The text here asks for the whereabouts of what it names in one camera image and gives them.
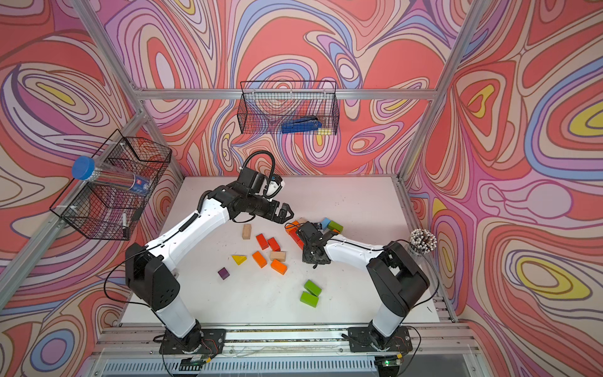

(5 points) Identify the wire basket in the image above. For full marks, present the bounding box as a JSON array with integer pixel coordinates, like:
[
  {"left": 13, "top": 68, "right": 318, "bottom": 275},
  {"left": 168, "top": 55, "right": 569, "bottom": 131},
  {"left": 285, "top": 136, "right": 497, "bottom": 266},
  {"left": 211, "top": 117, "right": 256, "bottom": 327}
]
[
  {"left": 50, "top": 130, "right": 172, "bottom": 240},
  {"left": 236, "top": 79, "right": 340, "bottom": 135}
]

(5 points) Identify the red block right pair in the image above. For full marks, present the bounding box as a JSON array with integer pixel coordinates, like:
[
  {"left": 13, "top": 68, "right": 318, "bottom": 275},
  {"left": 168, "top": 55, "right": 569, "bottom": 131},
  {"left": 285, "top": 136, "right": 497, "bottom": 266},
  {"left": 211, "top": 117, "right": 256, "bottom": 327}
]
[{"left": 267, "top": 237, "right": 281, "bottom": 252}]

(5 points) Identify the red block pair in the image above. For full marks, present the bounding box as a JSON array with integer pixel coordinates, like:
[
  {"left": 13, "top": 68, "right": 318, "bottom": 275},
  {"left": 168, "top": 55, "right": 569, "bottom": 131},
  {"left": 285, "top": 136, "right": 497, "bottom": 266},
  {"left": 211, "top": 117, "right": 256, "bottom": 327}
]
[
  {"left": 256, "top": 233, "right": 269, "bottom": 250},
  {"left": 267, "top": 237, "right": 281, "bottom": 252}
]

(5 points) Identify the left wire basket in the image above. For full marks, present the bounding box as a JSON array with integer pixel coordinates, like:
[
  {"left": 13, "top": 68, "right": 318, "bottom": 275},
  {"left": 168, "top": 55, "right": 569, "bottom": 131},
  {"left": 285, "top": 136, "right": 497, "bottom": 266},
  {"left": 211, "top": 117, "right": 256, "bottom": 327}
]
[{"left": 50, "top": 130, "right": 172, "bottom": 240}]

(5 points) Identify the natural wood block left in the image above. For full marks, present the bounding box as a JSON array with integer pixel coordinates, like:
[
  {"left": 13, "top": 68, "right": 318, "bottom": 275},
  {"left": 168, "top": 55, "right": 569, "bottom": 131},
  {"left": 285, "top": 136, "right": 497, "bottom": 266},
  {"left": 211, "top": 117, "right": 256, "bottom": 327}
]
[{"left": 242, "top": 224, "right": 252, "bottom": 240}]

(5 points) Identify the green block top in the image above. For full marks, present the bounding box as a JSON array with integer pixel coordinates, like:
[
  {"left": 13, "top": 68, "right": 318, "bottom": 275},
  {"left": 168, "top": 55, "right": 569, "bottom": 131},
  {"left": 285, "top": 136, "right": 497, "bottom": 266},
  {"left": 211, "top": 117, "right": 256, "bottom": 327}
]
[{"left": 328, "top": 221, "right": 343, "bottom": 233}]

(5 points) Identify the purple cube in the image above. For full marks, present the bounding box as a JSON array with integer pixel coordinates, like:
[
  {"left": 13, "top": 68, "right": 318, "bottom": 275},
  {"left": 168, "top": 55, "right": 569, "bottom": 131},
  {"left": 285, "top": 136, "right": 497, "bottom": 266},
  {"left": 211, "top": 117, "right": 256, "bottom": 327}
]
[{"left": 218, "top": 268, "right": 230, "bottom": 280}]

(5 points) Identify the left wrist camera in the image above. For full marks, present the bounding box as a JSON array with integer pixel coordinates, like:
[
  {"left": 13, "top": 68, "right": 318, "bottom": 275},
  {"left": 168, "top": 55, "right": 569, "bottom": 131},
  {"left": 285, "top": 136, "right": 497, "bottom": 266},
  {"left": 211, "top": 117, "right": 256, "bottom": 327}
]
[{"left": 264, "top": 174, "right": 285, "bottom": 199}]

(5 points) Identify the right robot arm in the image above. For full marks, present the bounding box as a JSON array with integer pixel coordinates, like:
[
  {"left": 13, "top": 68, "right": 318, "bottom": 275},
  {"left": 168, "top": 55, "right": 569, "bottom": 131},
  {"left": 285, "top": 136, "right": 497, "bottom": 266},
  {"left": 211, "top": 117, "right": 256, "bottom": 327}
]
[{"left": 301, "top": 235, "right": 430, "bottom": 351}]

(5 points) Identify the green block lower row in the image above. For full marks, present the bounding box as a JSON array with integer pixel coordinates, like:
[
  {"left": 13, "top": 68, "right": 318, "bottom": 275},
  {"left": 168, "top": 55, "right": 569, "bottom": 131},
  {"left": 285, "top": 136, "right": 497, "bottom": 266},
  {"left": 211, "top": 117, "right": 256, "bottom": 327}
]
[{"left": 300, "top": 292, "right": 319, "bottom": 308}]

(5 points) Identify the clear bottle blue cap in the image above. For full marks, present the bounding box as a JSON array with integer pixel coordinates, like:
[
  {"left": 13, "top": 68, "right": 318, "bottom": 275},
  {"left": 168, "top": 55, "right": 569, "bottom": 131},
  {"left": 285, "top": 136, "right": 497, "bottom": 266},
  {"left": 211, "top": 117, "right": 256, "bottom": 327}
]
[{"left": 72, "top": 156, "right": 151, "bottom": 196}]

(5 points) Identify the marker in left basket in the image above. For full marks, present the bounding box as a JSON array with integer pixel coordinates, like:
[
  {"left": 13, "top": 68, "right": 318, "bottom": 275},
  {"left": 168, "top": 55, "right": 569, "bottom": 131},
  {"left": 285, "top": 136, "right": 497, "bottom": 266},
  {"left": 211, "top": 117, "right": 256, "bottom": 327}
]
[{"left": 122, "top": 212, "right": 130, "bottom": 240}]

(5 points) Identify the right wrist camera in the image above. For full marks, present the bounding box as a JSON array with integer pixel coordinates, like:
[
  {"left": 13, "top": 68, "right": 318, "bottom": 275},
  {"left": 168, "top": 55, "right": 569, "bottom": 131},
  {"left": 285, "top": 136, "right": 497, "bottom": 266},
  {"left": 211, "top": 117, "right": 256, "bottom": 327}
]
[{"left": 296, "top": 221, "right": 339, "bottom": 245}]

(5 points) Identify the green block row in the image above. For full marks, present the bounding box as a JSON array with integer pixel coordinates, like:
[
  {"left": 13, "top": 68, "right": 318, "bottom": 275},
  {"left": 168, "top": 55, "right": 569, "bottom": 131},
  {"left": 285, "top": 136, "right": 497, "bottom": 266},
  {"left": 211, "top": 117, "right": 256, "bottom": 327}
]
[
  {"left": 304, "top": 280, "right": 322, "bottom": 297},
  {"left": 300, "top": 292, "right": 319, "bottom": 308}
]

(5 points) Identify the yellow triangle block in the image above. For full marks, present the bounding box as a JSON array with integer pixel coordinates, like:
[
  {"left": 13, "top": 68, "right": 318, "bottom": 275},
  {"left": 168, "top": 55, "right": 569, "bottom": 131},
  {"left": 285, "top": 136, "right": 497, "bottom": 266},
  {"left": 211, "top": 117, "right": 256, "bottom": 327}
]
[{"left": 232, "top": 254, "right": 247, "bottom": 265}]

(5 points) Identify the orange block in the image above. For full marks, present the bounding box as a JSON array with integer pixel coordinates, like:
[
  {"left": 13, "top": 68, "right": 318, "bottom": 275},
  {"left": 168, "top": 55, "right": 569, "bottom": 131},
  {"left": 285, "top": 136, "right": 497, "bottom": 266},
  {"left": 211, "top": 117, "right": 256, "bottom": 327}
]
[
  {"left": 271, "top": 259, "right": 287, "bottom": 275},
  {"left": 252, "top": 251, "right": 268, "bottom": 269},
  {"left": 284, "top": 221, "right": 301, "bottom": 232}
]

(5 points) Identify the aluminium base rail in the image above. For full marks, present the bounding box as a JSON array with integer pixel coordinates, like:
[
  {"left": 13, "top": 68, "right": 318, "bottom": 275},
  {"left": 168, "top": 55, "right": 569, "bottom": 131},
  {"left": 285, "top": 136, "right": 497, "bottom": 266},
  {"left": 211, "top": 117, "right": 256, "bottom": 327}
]
[{"left": 85, "top": 323, "right": 490, "bottom": 376}]

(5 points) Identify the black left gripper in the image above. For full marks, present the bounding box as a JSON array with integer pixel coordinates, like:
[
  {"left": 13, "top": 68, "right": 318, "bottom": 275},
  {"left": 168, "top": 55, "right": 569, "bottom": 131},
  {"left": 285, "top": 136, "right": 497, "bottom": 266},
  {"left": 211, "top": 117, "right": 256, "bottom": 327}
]
[{"left": 246, "top": 195, "right": 296, "bottom": 223}]

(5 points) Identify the blue tool in basket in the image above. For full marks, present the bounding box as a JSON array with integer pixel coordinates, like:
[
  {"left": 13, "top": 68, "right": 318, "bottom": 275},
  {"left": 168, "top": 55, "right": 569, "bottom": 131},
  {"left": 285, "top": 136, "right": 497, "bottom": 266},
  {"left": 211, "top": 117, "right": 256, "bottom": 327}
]
[{"left": 281, "top": 116, "right": 323, "bottom": 134}]

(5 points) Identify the red block small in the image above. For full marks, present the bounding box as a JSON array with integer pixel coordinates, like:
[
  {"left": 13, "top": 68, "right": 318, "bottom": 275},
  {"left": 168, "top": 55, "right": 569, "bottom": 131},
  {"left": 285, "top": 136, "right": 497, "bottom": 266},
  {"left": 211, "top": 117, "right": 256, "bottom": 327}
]
[{"left": 289, "top": 230, "right": 304, "bottom": 248}]

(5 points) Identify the rear wire basket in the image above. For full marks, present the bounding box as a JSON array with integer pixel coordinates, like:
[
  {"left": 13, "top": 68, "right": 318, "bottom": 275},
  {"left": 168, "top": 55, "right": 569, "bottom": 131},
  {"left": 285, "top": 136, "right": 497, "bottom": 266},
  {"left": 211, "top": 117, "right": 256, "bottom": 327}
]
[{"left": 236, "top": 79, "right": 340, "bottom": 135}]

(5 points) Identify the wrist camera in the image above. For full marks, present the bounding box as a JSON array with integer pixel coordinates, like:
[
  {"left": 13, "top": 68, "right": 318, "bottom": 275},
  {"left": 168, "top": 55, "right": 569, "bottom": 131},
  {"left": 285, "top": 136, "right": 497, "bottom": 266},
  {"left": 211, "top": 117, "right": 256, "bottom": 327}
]
[
  {"left": 264, "top": 174, "right": 285, "bottom": 199},
  {"left": 296, "top": 221, "right": 339, "bottom": 245}
]

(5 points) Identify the red block left pair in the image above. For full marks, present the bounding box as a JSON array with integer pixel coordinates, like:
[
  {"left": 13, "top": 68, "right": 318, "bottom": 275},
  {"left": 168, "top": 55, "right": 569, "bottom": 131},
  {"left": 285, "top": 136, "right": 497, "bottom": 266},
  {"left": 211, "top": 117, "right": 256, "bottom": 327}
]
[{"left": 256, "top": 233, "right": 269, "bottom": 250}]

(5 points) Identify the cup of pencils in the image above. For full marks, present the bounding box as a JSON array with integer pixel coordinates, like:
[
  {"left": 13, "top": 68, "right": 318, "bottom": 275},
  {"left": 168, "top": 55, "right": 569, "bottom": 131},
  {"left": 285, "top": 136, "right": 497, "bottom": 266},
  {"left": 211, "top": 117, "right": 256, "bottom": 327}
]
[{"left": 409, "top": 229, "right": 437, "bottom": 255}]

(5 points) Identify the green block middle row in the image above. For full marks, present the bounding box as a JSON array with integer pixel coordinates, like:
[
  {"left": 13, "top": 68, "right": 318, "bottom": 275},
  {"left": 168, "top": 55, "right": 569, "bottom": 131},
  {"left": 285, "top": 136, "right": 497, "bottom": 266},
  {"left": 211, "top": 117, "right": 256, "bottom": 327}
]
[{"left": 304, "top": 280, "right": 322, "bottom": 297}]

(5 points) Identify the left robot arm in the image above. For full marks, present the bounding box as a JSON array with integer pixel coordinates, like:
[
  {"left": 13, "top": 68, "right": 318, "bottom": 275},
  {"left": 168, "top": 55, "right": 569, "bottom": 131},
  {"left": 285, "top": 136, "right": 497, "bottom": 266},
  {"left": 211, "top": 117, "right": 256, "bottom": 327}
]
[{"left": 125, "top": 150, "right": 294, "bottom": 356}]

